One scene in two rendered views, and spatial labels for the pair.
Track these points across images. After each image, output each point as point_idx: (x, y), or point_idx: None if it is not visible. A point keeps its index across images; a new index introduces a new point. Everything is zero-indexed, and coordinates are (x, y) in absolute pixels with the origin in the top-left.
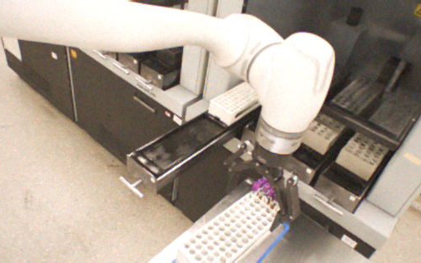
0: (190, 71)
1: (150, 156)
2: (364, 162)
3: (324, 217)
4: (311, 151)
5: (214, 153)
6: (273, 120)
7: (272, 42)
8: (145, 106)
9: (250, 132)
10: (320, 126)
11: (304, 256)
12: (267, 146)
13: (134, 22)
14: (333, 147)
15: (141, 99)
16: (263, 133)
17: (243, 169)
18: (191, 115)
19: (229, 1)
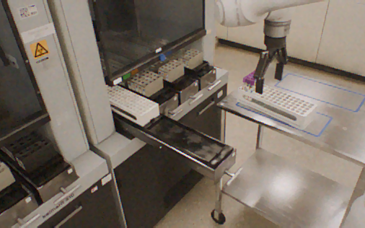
0: (73, 138)
1: (210, 156)
2: (198, 55)
3: (209, 98)
4: (183, 77)
5: (146, 156)
6: (291, 15)
7: None
8: (66, 220)
9: (162, 105)
10: (166, 65)
11: (270, 86)
12: (287, 32)
13: None
14: None
15: (52, 226)
16: (286, 28)
17: (267, 67)
18: (117, 156)
19: (81, 42)
